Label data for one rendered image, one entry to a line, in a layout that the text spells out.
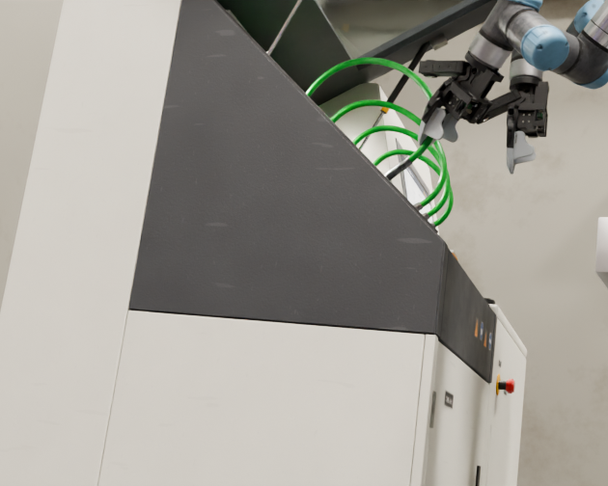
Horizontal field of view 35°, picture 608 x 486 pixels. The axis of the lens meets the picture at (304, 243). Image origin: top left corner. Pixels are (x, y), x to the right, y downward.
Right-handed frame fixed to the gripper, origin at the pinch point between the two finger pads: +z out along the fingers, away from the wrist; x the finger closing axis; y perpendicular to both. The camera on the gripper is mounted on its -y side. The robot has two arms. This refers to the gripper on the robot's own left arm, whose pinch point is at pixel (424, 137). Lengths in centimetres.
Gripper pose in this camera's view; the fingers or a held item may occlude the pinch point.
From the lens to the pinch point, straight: 198.9
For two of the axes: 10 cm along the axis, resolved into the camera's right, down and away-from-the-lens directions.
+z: -4.6, 7.7, 4.5
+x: 7.2, 0.3, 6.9
